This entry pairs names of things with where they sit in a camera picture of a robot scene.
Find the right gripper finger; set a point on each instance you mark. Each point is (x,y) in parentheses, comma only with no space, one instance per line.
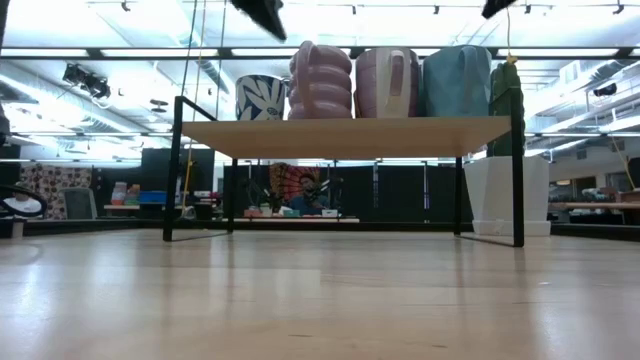
(497,6)

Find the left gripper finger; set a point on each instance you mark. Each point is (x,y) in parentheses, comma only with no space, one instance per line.
(262,15)

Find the blue white floral mug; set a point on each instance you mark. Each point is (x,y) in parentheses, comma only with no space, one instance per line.
(260,97)

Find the light blue faceted mug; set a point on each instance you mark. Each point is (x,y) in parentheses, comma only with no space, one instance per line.
(455,80)

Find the lilac ribbed bubble mug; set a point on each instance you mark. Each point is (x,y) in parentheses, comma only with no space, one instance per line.
(320,80)

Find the green cactus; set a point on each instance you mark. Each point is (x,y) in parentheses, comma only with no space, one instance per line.
(502,80)

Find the wooden shelf black legs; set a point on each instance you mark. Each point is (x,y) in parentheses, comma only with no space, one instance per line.
(350,137)

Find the orange patterned fabric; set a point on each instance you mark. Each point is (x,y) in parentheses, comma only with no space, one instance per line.
(285,180)

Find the black ceiling spotlight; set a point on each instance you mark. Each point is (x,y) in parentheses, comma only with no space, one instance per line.
(87,82)

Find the black partition panel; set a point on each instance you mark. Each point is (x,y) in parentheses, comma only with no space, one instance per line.
(155,170)
(400,195)

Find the white hexagonal planter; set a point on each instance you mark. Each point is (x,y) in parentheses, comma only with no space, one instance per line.
(492,195)

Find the person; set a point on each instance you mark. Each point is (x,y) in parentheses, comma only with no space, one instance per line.
(307,202)

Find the blue storage bin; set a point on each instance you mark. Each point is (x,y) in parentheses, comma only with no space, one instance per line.
(152,197)

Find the wooden desk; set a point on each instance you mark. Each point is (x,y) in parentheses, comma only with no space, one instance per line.
(590,205)

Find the stacked plastic containers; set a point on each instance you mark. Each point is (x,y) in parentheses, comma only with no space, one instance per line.
(122,195)

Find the grey office chair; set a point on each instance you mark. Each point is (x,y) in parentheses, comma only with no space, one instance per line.
(80,205)

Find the patterned curtain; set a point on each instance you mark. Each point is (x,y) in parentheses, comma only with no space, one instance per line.
(45,180)

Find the black aluminium table frame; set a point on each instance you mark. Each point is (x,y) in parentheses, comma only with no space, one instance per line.
(100,226)

